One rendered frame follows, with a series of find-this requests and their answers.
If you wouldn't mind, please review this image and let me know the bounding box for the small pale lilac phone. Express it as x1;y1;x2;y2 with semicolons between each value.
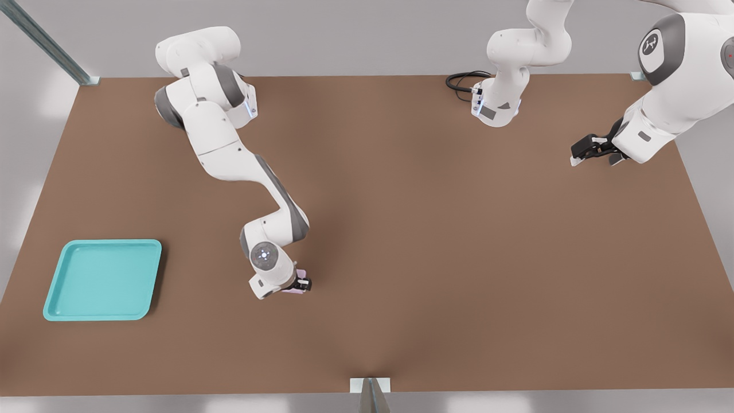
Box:
281;267;311;296

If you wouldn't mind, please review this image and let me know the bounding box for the pale blue-green tray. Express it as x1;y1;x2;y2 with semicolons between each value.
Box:
43;239;163;322

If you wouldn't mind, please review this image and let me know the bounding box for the black cable loop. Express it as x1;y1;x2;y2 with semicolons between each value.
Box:
446;71;494;103

